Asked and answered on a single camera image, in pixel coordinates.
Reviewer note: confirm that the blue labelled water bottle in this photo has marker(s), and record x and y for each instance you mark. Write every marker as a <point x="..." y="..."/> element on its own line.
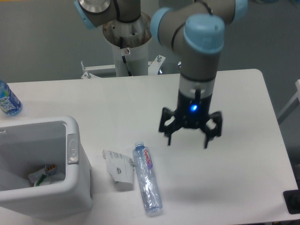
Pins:
<point x="9" y="102"/>

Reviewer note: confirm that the white frame at right edge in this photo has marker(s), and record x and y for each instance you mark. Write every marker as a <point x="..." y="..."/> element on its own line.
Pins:
<point x="291" y="105"/>

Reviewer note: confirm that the white metal base frame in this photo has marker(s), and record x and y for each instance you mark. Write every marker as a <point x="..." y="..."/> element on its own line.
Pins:
<point x="159" y="66"/>

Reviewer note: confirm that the black device at table edge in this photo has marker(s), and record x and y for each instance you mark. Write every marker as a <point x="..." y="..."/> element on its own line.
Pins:
<point x="292" y="200"/>

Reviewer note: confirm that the clear crushed plastic bottle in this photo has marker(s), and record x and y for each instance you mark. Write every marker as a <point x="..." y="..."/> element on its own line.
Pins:
<point x="147" y="180"/>

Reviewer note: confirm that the white plastic trash can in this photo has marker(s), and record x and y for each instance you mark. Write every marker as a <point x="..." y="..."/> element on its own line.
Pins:
<point x="27" y="146"/>

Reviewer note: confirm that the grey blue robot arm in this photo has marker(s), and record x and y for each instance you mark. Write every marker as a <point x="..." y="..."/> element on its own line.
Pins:
<point x="195" y="32"/>

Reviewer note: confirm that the white paper carton trash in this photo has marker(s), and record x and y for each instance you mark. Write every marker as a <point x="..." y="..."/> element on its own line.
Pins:
<point x="121" y="169"/>

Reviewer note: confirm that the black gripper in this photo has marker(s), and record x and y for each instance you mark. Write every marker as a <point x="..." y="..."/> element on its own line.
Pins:
<point x="191" y="113"/>

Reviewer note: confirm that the crumpled wrappers in bin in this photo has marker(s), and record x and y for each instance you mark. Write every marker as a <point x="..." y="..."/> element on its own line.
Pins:
<point x="48" y="175"/>

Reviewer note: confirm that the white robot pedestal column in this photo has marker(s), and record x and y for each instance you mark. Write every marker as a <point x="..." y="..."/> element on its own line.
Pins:
<point x="129" y="43"/>

